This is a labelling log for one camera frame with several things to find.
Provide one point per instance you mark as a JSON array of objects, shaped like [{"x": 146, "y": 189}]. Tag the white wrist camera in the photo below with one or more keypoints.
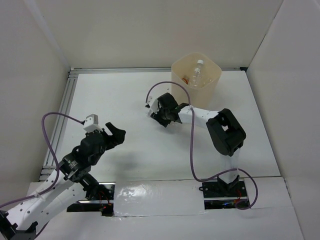
[
  {"x": 91, "y": 123},
  {"x": 152, "y": 106}
]

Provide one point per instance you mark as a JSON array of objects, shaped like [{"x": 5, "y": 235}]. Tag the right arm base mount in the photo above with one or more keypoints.
[{"x": 215, "y": 197}]

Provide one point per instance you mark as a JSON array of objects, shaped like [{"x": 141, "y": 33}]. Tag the aluminium frame rail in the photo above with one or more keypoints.
[{"x": 150, "y": 152}]

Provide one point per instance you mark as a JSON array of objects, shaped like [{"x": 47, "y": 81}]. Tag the clear bottle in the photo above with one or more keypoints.
[{"x": 206, "y": 80}]

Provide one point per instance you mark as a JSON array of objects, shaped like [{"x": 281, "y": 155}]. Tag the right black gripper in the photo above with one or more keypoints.
[{"x": 157, "y": 117}]

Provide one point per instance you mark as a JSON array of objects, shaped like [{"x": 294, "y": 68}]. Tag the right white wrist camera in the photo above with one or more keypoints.
[{"x": 152, "y": 106}]

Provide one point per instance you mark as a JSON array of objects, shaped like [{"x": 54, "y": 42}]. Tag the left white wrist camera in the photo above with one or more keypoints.
[{"x": 91, "y": 123}]

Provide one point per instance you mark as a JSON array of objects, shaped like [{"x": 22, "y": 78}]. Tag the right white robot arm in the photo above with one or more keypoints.
[{"x": 226, "y": 133}]

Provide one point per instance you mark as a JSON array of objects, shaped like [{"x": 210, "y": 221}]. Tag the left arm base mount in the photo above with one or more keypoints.
[{"x": 102, "y": 202}]

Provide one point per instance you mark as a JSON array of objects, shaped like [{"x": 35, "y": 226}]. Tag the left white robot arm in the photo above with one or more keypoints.
[{"x": 72, "y": 182}]

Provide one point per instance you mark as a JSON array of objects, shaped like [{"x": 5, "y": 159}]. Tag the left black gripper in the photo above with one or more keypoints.
[{"x": 118, "y": 136}]

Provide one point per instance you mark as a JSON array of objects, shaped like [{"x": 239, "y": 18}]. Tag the beige plastic bin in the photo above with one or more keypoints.
[{"x": 199, "y": 97}]

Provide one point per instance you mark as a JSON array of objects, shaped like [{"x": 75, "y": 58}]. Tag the clear bottle pointing down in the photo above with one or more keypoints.
[{"x": 196, "y": 80}]

